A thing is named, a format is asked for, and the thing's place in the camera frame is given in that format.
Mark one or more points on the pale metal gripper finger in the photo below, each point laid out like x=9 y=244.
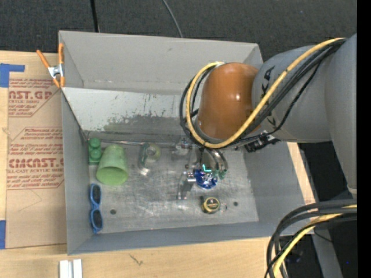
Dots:
x=185 y=144
x=189 y=180

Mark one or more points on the shiny blue round thing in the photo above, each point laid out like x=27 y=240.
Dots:
x=204 y=181

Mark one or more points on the black and yellow tape measure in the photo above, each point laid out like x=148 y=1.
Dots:
x=210 y=205

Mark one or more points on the clear glass thing yellow inside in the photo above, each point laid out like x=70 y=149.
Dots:
x=150 y=153

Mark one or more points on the grey metal bin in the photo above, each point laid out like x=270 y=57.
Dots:
x=150 y=201

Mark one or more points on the light green plastic cup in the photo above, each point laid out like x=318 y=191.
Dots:
x=113 y=164

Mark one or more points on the green toy building block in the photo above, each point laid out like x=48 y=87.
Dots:
x=94 y=152

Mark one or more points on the blue sunglasses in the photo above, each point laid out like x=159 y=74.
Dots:
x=96 y=210

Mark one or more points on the brown cardboard board red print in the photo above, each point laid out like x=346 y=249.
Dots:
x=34 y=143

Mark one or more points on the black cylinder on white bracket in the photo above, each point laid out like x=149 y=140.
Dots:
x=253 y=146

